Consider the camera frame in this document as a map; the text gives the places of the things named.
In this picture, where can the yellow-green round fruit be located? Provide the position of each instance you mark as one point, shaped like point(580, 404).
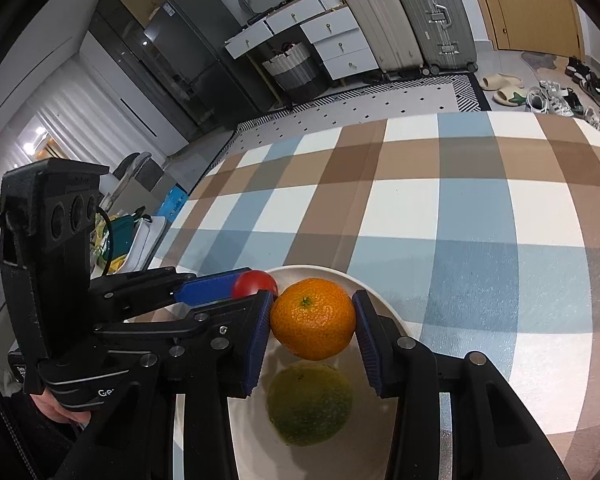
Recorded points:
point(309, 402)

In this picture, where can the wooden door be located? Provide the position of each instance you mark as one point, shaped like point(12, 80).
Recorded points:
point(545, 26)

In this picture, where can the white drawer desk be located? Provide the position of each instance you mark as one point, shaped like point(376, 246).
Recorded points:
point(327, 27)

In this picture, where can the person's left hand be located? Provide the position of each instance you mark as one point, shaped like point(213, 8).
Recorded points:
point(52, 409)

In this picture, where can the white patterned rug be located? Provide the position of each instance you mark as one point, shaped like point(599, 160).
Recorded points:
point(455, 93)

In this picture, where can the beige suitcase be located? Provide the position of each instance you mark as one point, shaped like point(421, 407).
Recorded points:
point(389, 34)

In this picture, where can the silver suitcase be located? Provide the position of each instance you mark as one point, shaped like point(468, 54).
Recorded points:
point(443, 33)

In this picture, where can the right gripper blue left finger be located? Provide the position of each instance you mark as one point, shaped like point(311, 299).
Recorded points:
point(252, 359)

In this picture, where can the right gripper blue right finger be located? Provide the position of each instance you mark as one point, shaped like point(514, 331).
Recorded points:
point(375, 334)

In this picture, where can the cream round plate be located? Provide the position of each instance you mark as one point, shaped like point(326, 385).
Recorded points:
point(360, 450)

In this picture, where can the plaid tablecloth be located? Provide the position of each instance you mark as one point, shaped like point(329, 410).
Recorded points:
point(482, 231)

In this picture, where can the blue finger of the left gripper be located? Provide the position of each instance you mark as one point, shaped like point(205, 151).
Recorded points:
point(247, 318)
point(208, 289)

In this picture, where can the small orange tangerine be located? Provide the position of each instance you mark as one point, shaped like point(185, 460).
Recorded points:
point(313, 319)

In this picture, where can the black refrigerator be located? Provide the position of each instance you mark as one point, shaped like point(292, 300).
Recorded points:
point(179, 62)

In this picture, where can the woven laundry basket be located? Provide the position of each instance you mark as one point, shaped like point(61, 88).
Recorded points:
point(292, 68)

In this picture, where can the red tomato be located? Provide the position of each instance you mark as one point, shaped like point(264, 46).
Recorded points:
point(251, 282)

